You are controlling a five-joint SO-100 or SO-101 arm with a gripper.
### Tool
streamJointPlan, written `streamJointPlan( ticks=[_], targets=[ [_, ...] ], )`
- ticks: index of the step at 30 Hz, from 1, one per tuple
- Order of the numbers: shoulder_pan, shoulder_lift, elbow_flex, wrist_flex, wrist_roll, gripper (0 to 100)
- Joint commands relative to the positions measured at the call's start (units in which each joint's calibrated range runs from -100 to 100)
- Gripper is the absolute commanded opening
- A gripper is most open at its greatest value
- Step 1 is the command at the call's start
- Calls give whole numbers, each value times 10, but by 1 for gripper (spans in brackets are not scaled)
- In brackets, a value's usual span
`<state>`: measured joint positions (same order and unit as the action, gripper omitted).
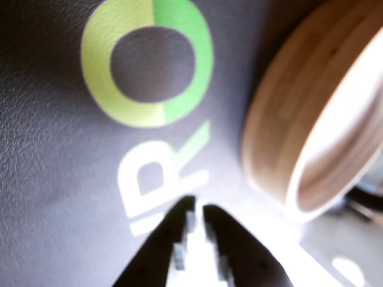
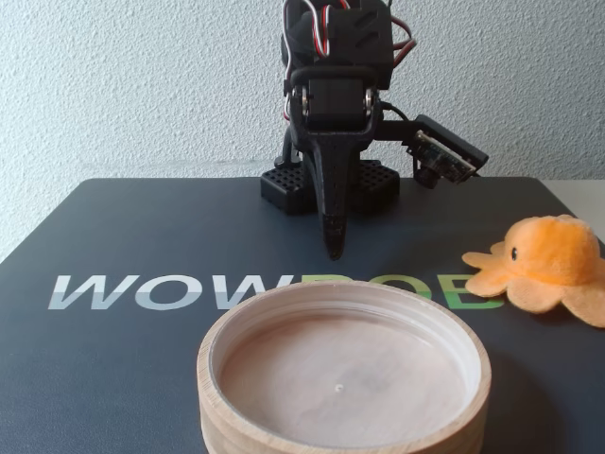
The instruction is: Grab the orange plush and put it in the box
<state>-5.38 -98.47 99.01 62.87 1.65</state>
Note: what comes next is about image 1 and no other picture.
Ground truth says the round wooden box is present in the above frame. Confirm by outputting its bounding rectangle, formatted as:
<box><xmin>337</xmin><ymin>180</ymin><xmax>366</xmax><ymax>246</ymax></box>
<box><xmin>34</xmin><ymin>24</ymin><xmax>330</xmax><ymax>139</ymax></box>
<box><xmin>241</xmin><ymin>0</ymin><xmax>383</xmax><ymax>225</ymax></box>

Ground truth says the dark metal object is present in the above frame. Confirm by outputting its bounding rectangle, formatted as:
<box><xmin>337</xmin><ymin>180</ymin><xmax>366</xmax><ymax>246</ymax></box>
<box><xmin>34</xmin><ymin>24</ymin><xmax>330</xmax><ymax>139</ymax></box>
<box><xmin>346</xmin><ymin>179</ymin><xmax>383</xmax><ymax>224</ymax></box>

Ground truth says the grey mat with green letters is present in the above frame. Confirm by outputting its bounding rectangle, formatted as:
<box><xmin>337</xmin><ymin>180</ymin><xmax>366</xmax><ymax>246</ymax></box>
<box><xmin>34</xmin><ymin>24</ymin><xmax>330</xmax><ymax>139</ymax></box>
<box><xmin>0</xmin><ymin>0</ymin><xmax>339</xmax><ymax>287</ymax></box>

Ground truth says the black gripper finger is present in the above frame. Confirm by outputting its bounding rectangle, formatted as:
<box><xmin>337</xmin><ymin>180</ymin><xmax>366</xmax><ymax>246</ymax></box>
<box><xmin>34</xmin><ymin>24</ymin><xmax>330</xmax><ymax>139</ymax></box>
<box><xmin>113</xmin><ymin>196</ymin><xmax>197</xmax><ymax>287</ymax></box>
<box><xmin>202</xmin><ymin>204</ymin><xmax>293</xmax><ymax>287</ymax></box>

